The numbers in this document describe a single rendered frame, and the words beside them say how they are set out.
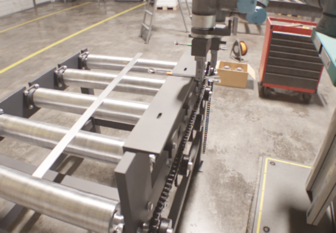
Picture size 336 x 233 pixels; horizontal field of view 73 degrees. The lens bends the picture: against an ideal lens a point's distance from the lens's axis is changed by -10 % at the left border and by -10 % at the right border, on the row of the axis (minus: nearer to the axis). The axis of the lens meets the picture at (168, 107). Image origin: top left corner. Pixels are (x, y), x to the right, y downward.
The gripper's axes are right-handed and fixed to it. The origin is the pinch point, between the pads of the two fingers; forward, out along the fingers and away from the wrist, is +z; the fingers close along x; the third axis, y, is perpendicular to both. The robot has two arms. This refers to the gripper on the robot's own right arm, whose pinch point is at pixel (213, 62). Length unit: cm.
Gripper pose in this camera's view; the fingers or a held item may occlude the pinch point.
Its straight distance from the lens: 124.7
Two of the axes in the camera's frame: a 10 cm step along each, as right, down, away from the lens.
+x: 2.7, -5.0, 8.2
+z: 0.0, 8.6, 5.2
